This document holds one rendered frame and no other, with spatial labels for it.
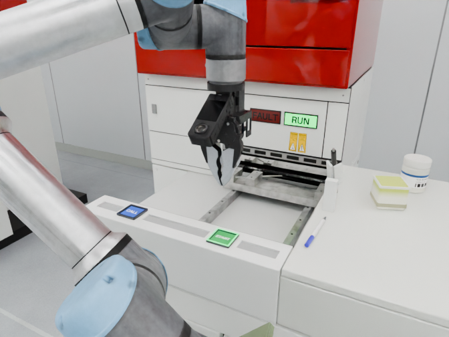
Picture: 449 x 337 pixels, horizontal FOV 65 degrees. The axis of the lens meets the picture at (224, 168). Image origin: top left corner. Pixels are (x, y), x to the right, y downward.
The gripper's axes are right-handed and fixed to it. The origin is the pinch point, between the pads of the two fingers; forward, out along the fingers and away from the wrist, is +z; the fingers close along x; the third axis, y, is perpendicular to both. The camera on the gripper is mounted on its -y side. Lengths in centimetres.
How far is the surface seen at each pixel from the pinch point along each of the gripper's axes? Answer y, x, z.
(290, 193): 46, -2, 23
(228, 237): 1.5, -1.0, 14.2
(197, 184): 48, 36, 29
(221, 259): -4.0, -2.1, 16.4
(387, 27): 207, -14, -27
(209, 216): 24.7, 17.0, 25.6
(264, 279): -4.0, -11.9, 18.0
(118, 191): 153, 184, 110
